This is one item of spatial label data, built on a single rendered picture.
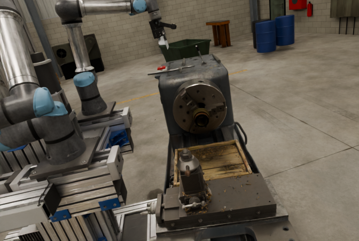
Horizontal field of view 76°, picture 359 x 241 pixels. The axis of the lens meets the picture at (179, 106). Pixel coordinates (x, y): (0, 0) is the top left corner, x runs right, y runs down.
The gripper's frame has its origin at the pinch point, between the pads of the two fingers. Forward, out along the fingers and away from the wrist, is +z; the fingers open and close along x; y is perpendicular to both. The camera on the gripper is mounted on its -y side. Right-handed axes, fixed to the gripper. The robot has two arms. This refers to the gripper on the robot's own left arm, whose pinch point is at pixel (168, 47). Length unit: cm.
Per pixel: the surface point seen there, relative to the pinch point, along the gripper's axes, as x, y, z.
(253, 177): 89, -15, 47
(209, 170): 68, 0, 53
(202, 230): 102, 9, 50
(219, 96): 40, -19, 29
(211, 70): 20.8, -21.4, 18.7
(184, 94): 38.4, 0.0, 22.0
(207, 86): 39.1, -13.5, 21.4
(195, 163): 95, 5, 28
